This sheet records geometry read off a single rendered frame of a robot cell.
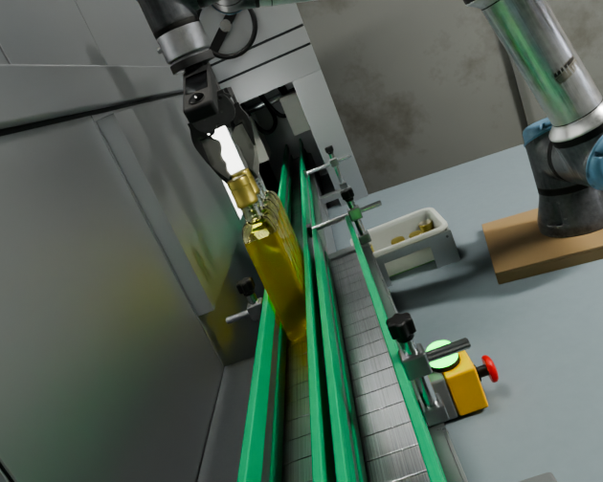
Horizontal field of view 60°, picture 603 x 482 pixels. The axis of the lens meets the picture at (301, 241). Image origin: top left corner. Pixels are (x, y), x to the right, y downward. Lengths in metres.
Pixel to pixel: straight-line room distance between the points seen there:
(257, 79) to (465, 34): 2.04
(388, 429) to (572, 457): 0.23
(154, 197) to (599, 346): 0.70
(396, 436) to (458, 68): 3.26
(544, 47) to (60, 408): 0.83
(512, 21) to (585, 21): 2.89
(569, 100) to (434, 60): 2.77
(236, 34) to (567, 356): 1.47
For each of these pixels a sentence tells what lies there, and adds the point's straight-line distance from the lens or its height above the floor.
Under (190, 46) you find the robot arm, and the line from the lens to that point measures 0.86.
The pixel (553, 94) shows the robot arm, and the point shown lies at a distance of 0.98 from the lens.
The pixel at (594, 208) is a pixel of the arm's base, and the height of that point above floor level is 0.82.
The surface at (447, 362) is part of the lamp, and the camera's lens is 0.77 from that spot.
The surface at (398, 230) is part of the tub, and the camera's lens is 1.36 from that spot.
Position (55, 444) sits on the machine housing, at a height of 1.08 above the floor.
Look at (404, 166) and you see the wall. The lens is 3.84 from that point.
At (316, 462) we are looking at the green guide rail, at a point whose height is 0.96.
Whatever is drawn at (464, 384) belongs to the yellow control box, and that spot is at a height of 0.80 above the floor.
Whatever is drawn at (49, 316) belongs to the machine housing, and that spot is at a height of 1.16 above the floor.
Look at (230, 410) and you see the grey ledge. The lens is 0.80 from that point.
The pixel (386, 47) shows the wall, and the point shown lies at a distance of 3.72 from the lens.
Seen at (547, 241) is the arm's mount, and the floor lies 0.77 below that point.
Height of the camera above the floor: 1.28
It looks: 17 degrees down
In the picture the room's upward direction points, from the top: 23 degrees counter-clockwise
